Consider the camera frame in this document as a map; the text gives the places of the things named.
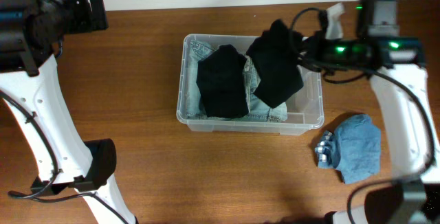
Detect black garment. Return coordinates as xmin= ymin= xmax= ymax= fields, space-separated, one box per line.
xmin=196 ymin=45 xmax=249 ymax=119
xmin=246 ymin=19 xmax=304 ymax=109

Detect blue cloth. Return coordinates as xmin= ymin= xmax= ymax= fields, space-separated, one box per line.
xmin=314 ymin=114 xmax=381 ymax=184

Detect light blue jeans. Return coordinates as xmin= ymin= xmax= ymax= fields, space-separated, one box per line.
xmin=185 ymin=41 xmax=287 ymax=122

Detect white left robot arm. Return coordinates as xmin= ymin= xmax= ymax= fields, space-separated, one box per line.
xmin=1 ymin=0 xmax=137 ymax=223

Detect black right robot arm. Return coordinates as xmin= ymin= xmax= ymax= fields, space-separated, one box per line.
xmin=303 ymin=0 xmax=439 ymax=223

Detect clear plastic storage bin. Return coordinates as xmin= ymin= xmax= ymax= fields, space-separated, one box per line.
xmin=176 ymin=34 xmax=325 ymax=135

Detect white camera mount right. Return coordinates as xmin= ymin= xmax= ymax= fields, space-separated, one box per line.
xmin=325 ymin=3 xmax=345 ymax=40

